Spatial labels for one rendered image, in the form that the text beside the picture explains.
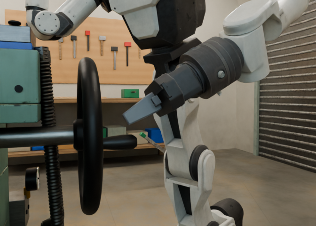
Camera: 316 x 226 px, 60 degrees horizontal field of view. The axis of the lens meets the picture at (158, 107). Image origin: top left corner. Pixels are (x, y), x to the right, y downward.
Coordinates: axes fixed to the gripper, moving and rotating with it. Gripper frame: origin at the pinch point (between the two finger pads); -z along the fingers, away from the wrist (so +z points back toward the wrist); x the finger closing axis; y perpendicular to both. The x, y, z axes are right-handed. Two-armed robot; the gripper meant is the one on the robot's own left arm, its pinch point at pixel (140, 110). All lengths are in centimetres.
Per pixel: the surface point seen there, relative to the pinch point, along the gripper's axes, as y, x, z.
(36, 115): 8.2, 3.3, -14.3
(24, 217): -6.8, 34.8, -33.4
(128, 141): -3.1, -1.3, -4.5
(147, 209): -64, 174, -3
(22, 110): 9.9, 2.9, -15.6
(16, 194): -1, 39, -33
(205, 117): -55, 367, 156
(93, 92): 5.9, -2.6, -5.1
